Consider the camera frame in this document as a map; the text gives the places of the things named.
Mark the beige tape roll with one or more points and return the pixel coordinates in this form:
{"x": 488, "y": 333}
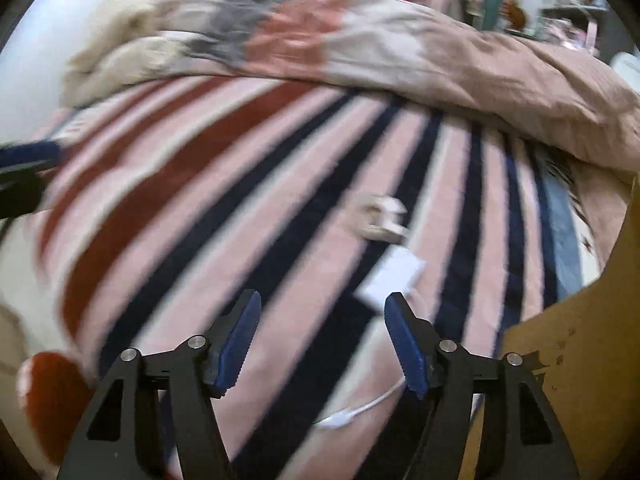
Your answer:
{"x": 377, "y": 217}

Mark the brown cardboard box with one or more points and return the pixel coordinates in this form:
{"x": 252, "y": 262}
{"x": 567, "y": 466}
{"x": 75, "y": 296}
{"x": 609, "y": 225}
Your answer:
{"x": 590, "y": 360}

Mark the printed bed sheet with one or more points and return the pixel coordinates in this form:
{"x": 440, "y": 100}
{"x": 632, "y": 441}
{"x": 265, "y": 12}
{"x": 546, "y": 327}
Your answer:
{"x": 565, "y": 240}

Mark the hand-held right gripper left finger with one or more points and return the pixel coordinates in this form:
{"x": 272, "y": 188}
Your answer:
{"x": 235, "y": 345}

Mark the pale purple box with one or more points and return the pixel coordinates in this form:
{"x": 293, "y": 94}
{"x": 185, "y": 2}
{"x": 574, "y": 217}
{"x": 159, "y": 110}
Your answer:
{"x": 392, "y": 275}

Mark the brown plush bear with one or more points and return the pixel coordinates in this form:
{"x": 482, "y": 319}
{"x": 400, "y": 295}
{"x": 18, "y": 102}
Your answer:
{"x": 514, "y": 11}

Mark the white headboard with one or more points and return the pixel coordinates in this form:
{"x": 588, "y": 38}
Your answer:
{"x": 627, "y": 66}

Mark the striped pink blanket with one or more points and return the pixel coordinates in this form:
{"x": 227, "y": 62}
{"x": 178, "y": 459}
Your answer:
{"x": 200, "y": 185}

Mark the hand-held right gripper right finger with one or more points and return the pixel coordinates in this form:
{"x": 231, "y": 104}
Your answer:
{"x": 407, "y": 345}

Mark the pink and grey duvet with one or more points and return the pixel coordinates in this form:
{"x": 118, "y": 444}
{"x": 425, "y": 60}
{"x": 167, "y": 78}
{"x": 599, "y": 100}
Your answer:
{"x": 400, "y": 50}

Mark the cream fleece blanket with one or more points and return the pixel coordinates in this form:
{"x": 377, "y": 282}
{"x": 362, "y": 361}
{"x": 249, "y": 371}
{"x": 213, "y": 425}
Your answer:
{"x": 125, "y": 60}

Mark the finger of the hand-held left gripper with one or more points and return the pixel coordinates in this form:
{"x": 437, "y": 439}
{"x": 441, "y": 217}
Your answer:
{"x": 20, "y": 192}
{"x": 30, "y": 154}

